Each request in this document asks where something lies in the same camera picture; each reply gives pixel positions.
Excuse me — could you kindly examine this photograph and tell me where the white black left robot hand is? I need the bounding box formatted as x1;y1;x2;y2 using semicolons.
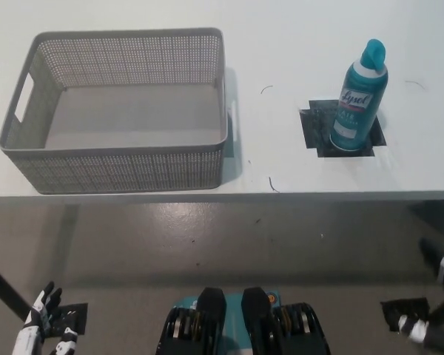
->
10;281;78;355

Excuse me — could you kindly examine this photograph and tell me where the teal Lysol air spray can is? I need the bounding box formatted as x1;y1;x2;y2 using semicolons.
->
329;38;390;152

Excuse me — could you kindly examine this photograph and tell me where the black floor tape patch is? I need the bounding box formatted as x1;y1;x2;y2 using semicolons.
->
39;302;89;338
380;297;431;334

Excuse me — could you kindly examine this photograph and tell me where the black table leg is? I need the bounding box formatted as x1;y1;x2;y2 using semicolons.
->
0;256;29;325

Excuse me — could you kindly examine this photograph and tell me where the black tape patch on table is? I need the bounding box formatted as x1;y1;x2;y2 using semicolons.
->
298;98;388;160

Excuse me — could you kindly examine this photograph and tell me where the black teal robot body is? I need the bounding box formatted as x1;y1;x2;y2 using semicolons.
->
155;286;331;355

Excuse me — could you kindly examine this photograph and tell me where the grey perforated plastic basket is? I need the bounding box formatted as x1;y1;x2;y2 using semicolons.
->
0;26;239;195

